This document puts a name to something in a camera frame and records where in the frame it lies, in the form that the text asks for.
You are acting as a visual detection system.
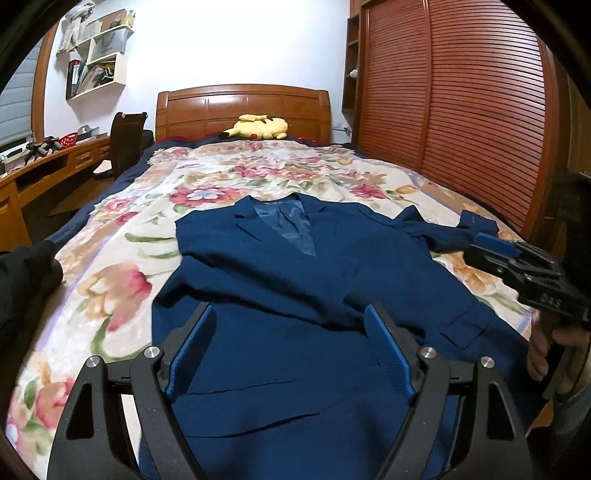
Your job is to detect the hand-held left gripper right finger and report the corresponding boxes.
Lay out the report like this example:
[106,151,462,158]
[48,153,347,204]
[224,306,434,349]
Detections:
[364,302,532,480]

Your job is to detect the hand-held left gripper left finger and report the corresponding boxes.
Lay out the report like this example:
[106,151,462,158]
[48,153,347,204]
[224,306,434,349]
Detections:
[48,302,218,480]

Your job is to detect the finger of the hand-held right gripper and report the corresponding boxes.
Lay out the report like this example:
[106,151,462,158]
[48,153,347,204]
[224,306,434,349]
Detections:
[475,233,532,260]
[463,246,514,281]

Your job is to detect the navy blue suit jacket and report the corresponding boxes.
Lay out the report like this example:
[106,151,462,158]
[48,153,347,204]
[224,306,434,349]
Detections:
[139,194,546,480]

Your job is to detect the person's right hand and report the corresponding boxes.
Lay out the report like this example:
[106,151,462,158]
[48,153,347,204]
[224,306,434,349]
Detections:
[526,308,591,395]

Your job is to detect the wooden door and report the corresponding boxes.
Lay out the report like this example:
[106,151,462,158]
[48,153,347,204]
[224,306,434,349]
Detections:
[554,60,591,264]

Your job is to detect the floral blanket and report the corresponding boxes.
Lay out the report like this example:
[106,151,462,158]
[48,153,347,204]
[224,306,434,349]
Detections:
[4,138,539,464]

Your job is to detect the wooden louvered wardrobe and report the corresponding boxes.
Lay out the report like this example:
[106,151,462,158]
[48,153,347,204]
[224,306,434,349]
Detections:
[342,0,561,245]

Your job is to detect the dark cloth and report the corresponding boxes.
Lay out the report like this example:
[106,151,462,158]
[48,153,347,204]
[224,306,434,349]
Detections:
[0,240,64,352]

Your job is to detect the dark brown chair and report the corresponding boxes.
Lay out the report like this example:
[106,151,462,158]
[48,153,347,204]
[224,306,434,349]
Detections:
[92,111,154,181]

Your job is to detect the wooden desk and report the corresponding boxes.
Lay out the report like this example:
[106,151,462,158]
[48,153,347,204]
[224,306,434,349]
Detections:
[0,134,114,252]

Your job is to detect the yellow plush toy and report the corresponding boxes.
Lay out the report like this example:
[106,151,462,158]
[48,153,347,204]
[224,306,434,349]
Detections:
[218,113,290,140]

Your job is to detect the black gadget on desk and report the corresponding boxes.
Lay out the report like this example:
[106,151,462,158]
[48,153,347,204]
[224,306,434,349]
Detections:
[23,136,63,162]

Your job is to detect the wooden bed headboard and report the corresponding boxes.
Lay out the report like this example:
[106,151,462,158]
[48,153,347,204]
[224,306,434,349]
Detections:
[154,84,333,145]

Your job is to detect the grey window blind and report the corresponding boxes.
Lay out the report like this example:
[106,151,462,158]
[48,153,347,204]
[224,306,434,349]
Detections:
[0,41,42,148]

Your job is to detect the white wall shelf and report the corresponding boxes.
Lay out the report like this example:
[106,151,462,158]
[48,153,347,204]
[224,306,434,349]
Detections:
[55,9,137,101]

